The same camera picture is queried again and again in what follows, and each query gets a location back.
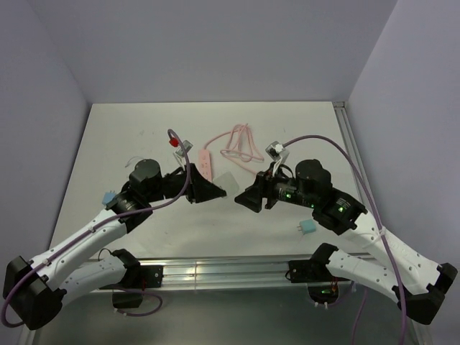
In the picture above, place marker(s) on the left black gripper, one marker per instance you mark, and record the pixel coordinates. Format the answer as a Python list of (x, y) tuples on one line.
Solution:
[(200, 189)]

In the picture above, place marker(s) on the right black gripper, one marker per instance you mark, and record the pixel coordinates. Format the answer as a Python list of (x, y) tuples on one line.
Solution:
[(264, 186)]

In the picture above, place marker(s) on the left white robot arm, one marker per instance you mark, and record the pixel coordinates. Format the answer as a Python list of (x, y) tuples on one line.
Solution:
[(38, 288)]

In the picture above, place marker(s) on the teal plug adapter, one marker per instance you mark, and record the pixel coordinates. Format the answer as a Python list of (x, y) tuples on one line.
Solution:
[(307, 227)]

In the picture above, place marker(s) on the blue plug adapter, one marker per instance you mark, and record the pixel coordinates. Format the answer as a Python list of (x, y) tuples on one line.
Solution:
[(108, 197)]

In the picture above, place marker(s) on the pink power strip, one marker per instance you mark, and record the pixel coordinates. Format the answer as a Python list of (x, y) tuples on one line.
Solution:
[(204, 164)]

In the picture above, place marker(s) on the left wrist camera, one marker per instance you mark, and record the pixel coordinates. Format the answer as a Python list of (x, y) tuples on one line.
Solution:
[(183, 149)]

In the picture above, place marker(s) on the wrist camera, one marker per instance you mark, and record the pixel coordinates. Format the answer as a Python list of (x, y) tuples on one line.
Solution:
[(183, 149), (277, 151)]

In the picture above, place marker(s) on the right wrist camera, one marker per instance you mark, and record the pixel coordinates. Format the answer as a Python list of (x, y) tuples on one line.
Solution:
[(277, 151)]

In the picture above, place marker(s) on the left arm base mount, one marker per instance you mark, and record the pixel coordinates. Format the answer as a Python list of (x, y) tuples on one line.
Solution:
[(143, 276)]

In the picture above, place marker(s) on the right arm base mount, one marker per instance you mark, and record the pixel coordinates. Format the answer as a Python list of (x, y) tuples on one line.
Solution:
[(322, 286)]

